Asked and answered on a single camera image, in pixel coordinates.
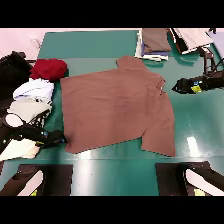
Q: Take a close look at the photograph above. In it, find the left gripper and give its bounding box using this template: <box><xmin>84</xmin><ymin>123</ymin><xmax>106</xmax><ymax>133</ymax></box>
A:
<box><xmin>39</xmin><ymin>129</ymin><xmax>69</xmax><ymax>148</ymax></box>

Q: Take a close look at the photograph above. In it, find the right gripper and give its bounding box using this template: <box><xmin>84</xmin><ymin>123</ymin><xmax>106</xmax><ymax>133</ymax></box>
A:
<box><xmin>171</xmin><ymin>76</ymin><xmax>201</xmax><ymax>96</ymax></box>

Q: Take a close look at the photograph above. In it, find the cream garment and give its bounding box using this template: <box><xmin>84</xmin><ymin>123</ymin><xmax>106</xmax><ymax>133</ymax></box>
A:
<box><xmin>6</xmin><ymin>98</ymin><xmax>53</xmax><ymax>125</ymax></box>

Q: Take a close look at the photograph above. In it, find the white folded garment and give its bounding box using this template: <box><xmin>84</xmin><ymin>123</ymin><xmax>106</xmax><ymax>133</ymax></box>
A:
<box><xmin>173</xmin><ymin>28</ymin><xmax>215</xmax><ymax>55</ymax></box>
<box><xmin>134</xmin><ymin>29</ymin><xmax>170</xmax><ymax>62</ymax></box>

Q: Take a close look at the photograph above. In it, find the blue folded garment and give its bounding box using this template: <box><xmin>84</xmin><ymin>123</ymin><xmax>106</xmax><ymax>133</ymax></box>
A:
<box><xmin>140</xmin><ymin>43</ymin><xmax>170</xmax><ymax>57</ymax></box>

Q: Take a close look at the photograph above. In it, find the black folded garment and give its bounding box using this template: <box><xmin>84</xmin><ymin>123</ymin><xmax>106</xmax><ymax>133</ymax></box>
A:
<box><xmin>168</xmin><ymin>28</ymin><xmax>190</xmax><ymax>55</ymax></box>

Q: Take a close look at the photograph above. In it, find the pale blue garment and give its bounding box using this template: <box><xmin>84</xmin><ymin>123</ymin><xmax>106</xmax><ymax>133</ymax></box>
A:
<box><xmin>12</xmin><ymin>78</ymin><xmax>55</xmax><ymax>103</ymax></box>

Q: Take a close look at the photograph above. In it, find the grey folded garment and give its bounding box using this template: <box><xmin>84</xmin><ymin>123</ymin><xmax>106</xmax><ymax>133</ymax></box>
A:
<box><xmin>141</xmin><ymin>28</ymin><xmax>173</xmax><ymax>54</ymax></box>

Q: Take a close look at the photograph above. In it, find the red garment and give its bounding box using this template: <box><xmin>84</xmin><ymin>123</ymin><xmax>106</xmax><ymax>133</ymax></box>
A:
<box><xmin>29</xmin><ymin>58</ymin><xmax>70</xmax><ymax>82</ymax></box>

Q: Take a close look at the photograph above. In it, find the brown T-shirt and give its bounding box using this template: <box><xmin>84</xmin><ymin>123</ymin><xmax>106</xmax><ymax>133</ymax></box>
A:
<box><xmin>59</xmin><ymin>55</ymin><xmax>177</xmax><ymax>158</ymax></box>

